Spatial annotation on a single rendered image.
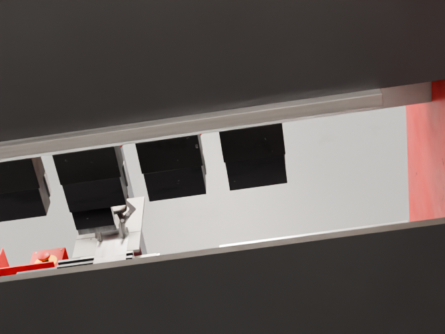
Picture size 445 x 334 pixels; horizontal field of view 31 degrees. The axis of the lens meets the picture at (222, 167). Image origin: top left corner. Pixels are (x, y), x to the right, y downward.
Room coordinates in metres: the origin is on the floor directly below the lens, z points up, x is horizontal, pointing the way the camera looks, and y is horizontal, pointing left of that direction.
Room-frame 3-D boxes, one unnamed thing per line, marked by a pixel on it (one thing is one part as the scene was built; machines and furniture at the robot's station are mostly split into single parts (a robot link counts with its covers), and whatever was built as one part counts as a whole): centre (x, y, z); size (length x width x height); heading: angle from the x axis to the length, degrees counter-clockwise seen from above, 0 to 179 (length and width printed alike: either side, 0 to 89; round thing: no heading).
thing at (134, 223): (1.88, 0.34, 1.00); 0.26 x 0.18 x 0.01; 177
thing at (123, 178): (1.74, 0.32, 1.26); 0.15 x 0.09 x 0.17; 87
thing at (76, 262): (1.74, 0.37, 0.98); 0.20 x 0.03 x 0.03; 87
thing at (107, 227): (1.73, 0.34, 1.13); 0.10 x 0.02 x 0.10; 87
